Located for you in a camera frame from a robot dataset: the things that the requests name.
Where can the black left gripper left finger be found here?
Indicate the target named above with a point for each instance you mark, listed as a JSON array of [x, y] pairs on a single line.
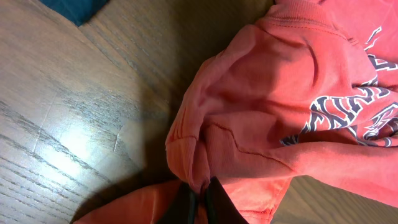
[[182, 209]]

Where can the red printed t-shirt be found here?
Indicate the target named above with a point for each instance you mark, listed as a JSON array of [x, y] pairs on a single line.
[[309, 89]]

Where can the blue folded garment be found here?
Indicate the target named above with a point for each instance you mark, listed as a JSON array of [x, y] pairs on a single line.
[[76, 11]]

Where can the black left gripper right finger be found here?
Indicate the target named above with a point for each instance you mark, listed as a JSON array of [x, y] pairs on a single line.
[[219, 207]]

